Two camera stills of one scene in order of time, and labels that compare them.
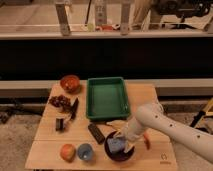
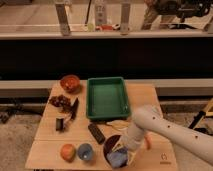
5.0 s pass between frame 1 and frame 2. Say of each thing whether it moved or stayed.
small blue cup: stayed
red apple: stayed
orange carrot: stayed
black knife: stayed
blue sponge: moved
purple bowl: moved
